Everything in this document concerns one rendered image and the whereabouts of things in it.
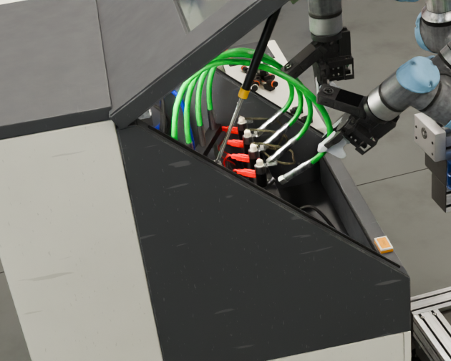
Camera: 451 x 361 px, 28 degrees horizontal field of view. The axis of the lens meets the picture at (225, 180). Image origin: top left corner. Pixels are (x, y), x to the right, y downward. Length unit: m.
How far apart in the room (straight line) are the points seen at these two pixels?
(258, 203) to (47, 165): 0.43
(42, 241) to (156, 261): 0.24
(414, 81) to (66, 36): 0.78
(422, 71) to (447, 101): 0.09
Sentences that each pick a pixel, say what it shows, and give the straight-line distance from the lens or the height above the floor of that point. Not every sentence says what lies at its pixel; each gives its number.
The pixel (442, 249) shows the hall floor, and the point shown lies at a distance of 3.76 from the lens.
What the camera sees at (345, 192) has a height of 0.95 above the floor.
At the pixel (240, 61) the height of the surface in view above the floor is 1.42.
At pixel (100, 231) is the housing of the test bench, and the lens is 1.84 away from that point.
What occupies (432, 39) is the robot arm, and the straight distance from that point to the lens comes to 2.58.
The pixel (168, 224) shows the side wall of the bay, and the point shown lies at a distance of 1.84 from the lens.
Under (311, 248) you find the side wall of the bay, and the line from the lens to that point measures 1.95.
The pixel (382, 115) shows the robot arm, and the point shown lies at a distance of 1.91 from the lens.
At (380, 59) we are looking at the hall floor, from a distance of 5.39.
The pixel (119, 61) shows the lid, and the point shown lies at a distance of 1.86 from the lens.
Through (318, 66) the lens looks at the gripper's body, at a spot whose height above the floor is 1.36.
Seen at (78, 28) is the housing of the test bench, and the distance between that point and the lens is 2.11.
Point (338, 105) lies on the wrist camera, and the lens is 1.95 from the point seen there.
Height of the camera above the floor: 2.23
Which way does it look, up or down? 31 degrees down
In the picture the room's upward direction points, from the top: 8 degrees counter-clockwise
